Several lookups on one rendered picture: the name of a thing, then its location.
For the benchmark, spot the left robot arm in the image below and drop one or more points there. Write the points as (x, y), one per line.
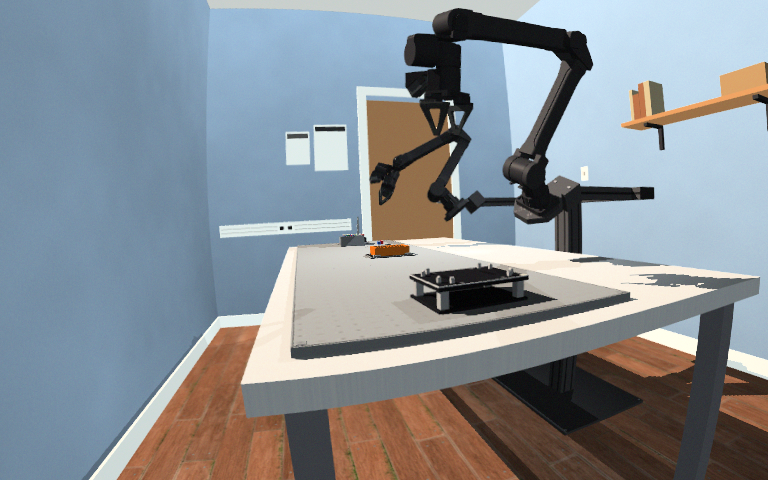
(423, 50)

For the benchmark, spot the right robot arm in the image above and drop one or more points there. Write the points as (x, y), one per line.
(436, 188)

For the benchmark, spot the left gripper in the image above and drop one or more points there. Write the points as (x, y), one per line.
(450, 85)

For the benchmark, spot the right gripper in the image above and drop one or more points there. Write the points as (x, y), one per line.
(385, 191)

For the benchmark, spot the orange tube rack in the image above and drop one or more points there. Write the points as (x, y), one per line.
(388, 250)

